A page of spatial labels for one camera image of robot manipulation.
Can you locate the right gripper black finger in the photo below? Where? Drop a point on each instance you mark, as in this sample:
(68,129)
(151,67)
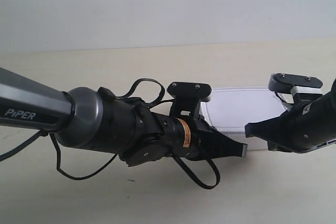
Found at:
(270,128)

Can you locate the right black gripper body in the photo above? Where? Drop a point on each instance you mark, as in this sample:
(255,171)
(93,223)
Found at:
(311,125)

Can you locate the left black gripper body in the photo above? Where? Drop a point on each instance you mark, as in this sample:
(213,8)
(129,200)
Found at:
(187,135)

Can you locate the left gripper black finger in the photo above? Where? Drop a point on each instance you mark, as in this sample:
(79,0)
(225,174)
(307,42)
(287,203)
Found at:
(220,146)

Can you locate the white lidded plastic container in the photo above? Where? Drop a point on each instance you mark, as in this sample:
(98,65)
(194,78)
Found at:
(230,109)

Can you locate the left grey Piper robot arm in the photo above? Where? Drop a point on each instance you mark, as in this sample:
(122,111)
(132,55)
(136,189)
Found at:
(98,120)

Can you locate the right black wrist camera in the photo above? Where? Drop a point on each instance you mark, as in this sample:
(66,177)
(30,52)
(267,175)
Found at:
(293,88)

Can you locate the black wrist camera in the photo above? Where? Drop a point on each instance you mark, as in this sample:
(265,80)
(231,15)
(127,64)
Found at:
(293,88)
(187,96)

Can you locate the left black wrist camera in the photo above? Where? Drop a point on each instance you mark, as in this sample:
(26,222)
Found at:
(187,96)

